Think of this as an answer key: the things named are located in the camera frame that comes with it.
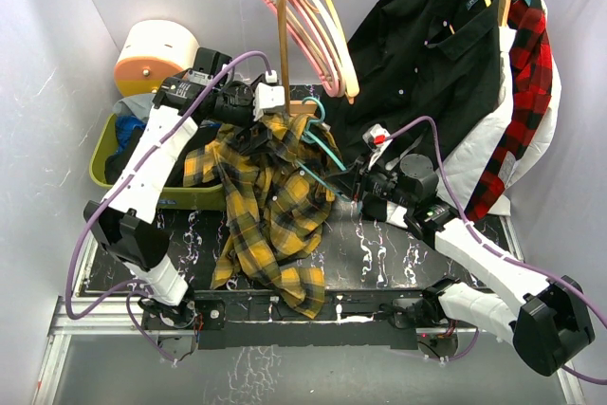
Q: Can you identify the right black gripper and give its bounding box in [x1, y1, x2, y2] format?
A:
[324, 150, 414, 211]

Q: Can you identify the cream plastic hanger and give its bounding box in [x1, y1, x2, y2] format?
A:
[287, 0, 359, 103]

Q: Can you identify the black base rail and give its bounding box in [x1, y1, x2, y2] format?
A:
[141, 288, 480, 352]

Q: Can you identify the cream round drawer box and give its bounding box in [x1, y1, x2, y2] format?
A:
[114, 20, 199, 97]

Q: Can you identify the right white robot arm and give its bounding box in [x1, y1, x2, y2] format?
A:
[350, 155, 595, 377]

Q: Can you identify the grey garment in bin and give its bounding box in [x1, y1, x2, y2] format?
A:
[113, 93, 155, 122]

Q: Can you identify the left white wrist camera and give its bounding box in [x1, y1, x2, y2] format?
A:
[252, 70, 285, 121]

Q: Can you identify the aluminium table frame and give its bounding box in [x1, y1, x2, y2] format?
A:
[34, 201, 584, 404]

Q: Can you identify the teal plastic hanger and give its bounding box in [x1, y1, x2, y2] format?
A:
[295, 96, 354, 202]

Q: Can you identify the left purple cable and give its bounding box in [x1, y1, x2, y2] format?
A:
[64, 49, 276, 363]

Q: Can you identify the black hanging shirt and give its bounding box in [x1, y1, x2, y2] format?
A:
[321, 0, 501, 164]

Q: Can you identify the red plaid hanging shirt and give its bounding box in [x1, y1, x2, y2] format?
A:
[466, 0, 560, 221]

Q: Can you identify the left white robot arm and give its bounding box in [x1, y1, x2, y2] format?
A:
[83, 51, 285, 328]

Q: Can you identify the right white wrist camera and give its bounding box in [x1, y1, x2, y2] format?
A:
[362, 123, 390, 154]

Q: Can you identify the purple cable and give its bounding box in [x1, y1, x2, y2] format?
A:
[64, 49, 276, 363]
[386, 115, 607, 385]

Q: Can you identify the pink plastic hanger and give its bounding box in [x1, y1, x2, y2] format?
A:
[262, 0, 359, 101]

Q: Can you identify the yellow plaid shirt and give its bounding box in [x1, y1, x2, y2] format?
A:
[183, 114, 338, 319]

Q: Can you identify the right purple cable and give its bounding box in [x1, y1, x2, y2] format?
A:
[386, 115, 607, 385]

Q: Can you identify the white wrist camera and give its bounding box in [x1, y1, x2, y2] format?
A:
[362, 123, 390, 154]
[252, 70, 285, 121]

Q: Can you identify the blue garment in bin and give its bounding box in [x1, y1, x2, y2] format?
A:
[115, 116, 146, 154]

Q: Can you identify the white quilted jacket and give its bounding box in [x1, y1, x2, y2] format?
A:
[386, 0, 563, 229]

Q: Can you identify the olive green laundry bin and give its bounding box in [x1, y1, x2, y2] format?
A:
[89, 113, 226, 211]

